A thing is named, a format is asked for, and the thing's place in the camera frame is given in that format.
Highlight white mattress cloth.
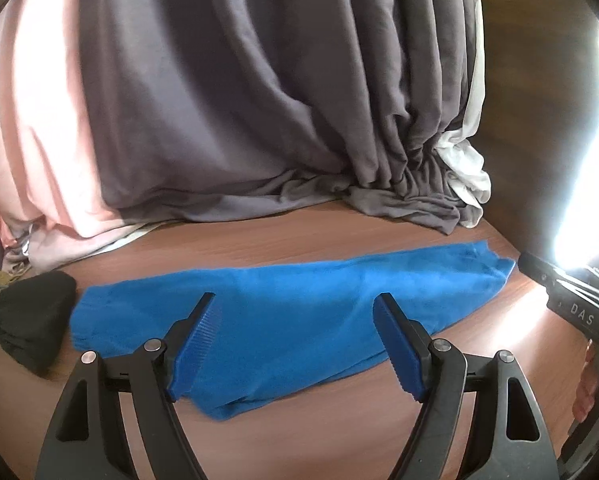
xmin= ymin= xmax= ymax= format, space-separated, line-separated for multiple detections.
xmin=435 ymin=0 xmax=491 ymax=229

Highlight grey bed sheet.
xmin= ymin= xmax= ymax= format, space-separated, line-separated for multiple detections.
xmin=79 ymin=0 xmax=474 ymax=234

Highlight blue fleece pants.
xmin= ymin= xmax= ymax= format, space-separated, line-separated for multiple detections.
xmin=70 ymin=242 xmax=514 ymax=420

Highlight black folded garment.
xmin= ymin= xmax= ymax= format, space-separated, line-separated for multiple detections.
xmin=0 ymin=271 xmax=77 ymax=377

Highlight pink bed cover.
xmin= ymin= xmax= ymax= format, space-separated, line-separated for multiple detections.
xmin=0 ymin=0 xmax=161 ymax=276

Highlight person's right hand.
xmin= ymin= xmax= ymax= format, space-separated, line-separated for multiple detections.
xmin=572 ymin=341 xmax=599 ymax=422

